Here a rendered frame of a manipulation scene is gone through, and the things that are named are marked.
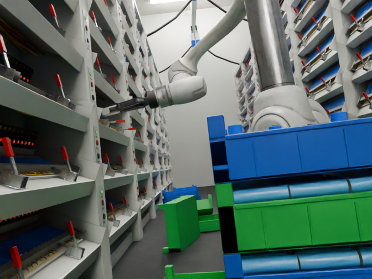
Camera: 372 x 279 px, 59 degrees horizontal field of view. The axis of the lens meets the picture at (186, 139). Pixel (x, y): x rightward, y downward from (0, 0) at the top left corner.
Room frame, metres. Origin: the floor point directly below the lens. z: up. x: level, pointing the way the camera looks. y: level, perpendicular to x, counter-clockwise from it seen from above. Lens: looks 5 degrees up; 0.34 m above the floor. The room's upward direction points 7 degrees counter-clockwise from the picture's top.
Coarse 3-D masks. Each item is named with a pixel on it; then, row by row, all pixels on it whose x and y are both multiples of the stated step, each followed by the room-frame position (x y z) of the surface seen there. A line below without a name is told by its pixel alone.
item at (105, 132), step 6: (102, 126) 1.17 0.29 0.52; (114, 126) 1.71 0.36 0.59; (120, 126) 1.71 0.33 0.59; (102, 132) 1.19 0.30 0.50; (108, 132) 1.27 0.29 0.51; (114, 132) 1.35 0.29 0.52; (126, 132) 1.71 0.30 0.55; (108, 138) 1.30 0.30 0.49; (114, 138) 1.38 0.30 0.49; (120, 138) 1.49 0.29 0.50; (126, 138) 1.62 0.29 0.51; (126, 144) 1.67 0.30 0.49
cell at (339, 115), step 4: (336, 112) 0.39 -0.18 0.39; (340, 112) 0.39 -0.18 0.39; (344, 112) 0.39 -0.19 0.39; (332, 116) 0.39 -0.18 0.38; (336, 116) 0.39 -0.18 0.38; (340, 116) 0.39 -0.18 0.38; (344, 116) 0.39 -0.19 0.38; (332, 120) 0.39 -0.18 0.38; (336, 120) 0.39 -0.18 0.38; (340, 120) 0.39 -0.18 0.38
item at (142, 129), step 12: (132, 0) 2.43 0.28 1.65; (132, 12) 2.41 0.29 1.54; (132, 48) 2.41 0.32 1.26; (132, 72) 2.41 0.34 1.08; (132, 96) 2.41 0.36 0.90; (132, 120) 2.41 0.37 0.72; (144, 120) 2.41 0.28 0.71; (144, 132) 2.41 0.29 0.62; (144, 156) 2.41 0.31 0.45; (144, 180) 2.41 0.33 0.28
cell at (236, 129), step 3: (228, 126) 0.42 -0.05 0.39; (231, 126) 0.41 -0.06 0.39; (234, 126) 0.41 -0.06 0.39; (237, 126) 0.41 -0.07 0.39; (240, 126) 0.41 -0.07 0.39; (228, 129) 0.42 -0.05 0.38; (231, 129) 0.41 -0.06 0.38; (234, 129) 0.41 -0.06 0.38; (237, 129) 0.41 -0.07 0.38; (240, 129) 0.41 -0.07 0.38; (228, 132) 0.42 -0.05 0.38; (231, 132) 0.41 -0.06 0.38; (234, 132) 0.41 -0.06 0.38; (237, 132) 0.41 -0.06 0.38; (240, 132) 0.41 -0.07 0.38
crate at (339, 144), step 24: (216, 120) 0.39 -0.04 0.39; (360, 120) 0.36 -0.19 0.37; (216, 144) 0.39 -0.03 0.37; (240, 144) 0.38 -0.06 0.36; (264, 144) 0.38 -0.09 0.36; (288, 144) 0.37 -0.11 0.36; (312, 144) 0.37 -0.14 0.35; (336, 144) 0.37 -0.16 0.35; (360, 144) 0.36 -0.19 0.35; (216, 168) 0.39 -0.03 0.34; (240, 168) 0.38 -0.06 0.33; (264, 168) 0.38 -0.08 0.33; (288, 168) 0.37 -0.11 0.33; (312, 168) 0.37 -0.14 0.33; (336, 168) 0.37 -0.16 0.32; (360, 168) 0.36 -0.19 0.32
